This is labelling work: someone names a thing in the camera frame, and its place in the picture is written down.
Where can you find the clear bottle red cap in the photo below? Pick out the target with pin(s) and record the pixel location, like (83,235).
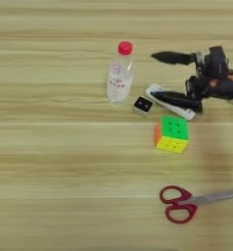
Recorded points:
(120,85)

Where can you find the white remote control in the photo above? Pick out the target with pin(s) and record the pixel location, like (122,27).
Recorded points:
(183,112)

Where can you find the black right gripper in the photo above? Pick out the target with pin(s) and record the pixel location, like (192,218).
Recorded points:
(219,88)

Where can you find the small silver black-topped box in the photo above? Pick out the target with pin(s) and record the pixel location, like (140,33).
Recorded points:
(143,106)

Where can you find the colourful puzzle cube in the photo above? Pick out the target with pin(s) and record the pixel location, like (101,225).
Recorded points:
(174,134)

